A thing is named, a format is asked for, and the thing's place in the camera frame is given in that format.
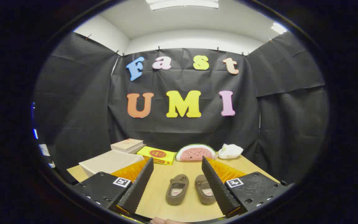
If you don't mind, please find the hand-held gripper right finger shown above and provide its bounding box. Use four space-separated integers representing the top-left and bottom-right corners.
201 156 291 218

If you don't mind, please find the long ceiling light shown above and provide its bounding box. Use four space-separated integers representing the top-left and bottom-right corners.
145 0 219 11

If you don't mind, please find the yellow book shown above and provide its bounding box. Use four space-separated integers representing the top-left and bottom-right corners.
136 146 176 165

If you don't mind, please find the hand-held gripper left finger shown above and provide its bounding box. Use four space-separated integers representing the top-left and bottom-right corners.
70 157 154 218

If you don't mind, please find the cream fabric storage box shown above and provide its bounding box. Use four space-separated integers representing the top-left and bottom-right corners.
79 150 144 178

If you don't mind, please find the black backdrop cloth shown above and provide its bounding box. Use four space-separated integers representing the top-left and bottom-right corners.
33 31 330 184

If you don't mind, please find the white plush toy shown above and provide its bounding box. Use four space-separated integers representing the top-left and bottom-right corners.
218 143 244 159

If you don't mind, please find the small ceiling light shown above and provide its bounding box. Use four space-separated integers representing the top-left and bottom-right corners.
271 22 288 35

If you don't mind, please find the watermelon slice plush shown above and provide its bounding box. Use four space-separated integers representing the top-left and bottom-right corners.
175 144 217 161

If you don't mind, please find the grey book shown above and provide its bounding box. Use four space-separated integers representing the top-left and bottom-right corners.
117 144 146 155

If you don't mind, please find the brown fuzzy shoe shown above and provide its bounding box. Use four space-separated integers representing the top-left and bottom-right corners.
195 174 217 205
166 174 189 205

